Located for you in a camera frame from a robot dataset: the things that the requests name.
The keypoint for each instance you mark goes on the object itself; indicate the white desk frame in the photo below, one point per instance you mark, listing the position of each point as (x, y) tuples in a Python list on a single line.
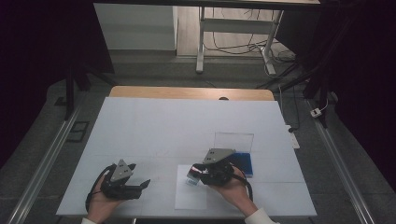
[(236, 25)]

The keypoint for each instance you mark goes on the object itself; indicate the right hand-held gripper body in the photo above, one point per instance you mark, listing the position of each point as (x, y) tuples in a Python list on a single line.
[(218, 171)]

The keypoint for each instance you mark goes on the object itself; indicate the white table cover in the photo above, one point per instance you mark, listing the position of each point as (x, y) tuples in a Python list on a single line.
[(155, 130)]

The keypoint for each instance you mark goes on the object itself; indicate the white sleeve of arm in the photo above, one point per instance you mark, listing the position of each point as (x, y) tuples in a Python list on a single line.
[(260, 218), (88, 221)]

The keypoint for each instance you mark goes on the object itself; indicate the person's right hand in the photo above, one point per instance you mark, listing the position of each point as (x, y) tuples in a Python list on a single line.
[(233, 194)]

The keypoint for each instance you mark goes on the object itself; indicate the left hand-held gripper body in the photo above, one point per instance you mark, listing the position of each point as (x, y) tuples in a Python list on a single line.
[(120, 186)]

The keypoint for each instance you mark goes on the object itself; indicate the white power strip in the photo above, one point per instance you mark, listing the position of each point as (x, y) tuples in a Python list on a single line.
[(316, 112)]

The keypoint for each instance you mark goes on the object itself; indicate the white sleeve of left arm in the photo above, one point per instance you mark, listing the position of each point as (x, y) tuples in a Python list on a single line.
[(88, 221)]

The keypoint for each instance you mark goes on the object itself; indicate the black floor outlet frame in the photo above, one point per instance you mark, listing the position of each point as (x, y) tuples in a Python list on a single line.
[(77, 131)]

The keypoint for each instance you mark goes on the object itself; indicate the black curtain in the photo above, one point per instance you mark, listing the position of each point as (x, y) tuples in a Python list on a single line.
[(367, 77), (37, 62)]

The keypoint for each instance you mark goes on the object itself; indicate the aluminium rail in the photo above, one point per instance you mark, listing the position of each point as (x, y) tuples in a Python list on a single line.
[(339, 161), (43, 165)]

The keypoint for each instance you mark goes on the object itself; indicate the person's left hand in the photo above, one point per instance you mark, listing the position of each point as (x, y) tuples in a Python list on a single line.
[(101, 207)]

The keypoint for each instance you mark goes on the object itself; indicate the blue ink pad case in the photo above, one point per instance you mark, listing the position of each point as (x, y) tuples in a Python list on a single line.
[(244, 163)]

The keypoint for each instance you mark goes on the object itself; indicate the white sleeve of right arm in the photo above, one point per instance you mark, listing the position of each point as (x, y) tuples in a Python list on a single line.
[(260, 218)]

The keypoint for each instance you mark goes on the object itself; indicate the white paper sheet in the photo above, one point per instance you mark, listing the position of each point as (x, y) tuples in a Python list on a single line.
[(190, 199)]

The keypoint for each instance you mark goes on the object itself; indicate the wooden table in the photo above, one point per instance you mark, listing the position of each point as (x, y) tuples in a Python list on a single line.
[(186, 92)]

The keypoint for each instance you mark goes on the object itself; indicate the black metal stand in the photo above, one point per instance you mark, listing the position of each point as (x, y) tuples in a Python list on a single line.
[(69, 93), (323, 102)]

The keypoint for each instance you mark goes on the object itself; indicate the white cabinet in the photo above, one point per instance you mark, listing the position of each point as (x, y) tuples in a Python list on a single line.
[(134, 28)]

